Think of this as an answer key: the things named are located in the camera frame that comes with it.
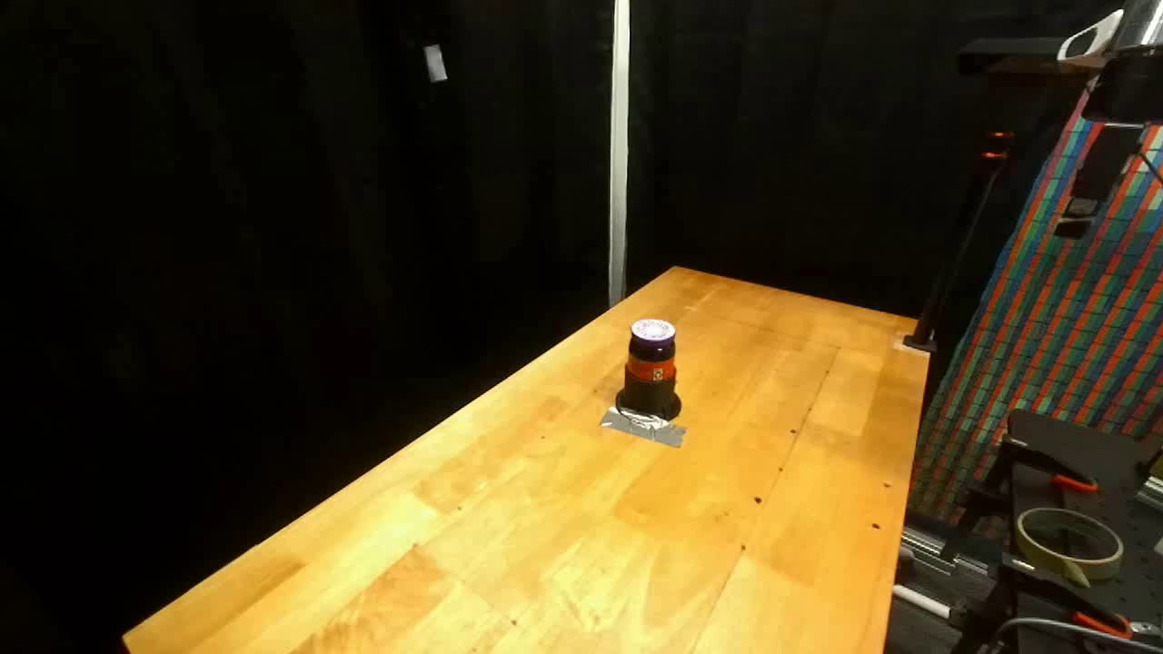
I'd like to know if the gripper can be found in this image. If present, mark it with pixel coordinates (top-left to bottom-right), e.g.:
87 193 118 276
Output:
1053 45 1163 241

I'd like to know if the dark purple cup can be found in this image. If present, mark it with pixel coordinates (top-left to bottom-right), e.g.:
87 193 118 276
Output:
615 318 683 421

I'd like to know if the colourful checkered panel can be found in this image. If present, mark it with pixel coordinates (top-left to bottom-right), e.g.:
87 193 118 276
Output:
909 89 1163 530

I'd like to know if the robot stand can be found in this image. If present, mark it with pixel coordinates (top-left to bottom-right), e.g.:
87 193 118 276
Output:
895 408 1163 654

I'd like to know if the roll of beige tape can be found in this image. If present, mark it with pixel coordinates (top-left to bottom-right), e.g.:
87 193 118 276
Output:
1015 506 1126 588

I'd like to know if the white vertical strip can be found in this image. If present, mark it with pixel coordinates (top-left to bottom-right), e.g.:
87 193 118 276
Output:
606 0 632 309

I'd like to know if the grey tape piece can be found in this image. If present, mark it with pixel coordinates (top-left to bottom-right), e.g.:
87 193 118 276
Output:
599 406 688 449

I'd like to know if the black curtain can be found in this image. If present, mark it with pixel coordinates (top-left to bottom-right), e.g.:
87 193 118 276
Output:
0 0 1128 654

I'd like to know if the camera on mount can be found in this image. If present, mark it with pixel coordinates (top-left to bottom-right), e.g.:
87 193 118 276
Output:
903 37 1106 355

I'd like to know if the grey cable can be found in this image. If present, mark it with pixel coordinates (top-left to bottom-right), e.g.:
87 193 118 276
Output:
989 616 1163 654

